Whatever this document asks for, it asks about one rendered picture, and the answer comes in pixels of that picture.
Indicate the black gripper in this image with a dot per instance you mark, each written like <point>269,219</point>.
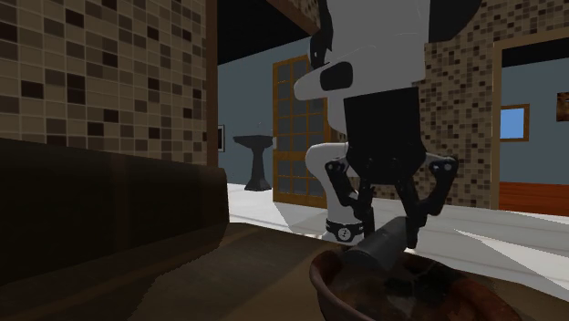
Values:
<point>384,133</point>

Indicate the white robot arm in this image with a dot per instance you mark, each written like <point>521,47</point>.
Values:
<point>378,49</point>

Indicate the dark grey cylinder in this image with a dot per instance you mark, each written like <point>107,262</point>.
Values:
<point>380,242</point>

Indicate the wooden glass-paned door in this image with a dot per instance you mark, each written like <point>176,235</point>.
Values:
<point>291,133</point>

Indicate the wooden framed window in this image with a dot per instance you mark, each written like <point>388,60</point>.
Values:
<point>513,123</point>

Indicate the brown bowl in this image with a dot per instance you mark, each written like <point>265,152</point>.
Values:
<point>466,298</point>

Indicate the dark brown sofa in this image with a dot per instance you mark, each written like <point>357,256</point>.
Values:
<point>111,200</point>

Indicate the black pedestal sink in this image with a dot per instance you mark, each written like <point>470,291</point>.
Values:
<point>257,162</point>

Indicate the small framed wall picture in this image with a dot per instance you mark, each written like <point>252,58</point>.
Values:
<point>221,138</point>

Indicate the brown wall picture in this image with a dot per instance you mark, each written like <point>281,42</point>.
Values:
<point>563,106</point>

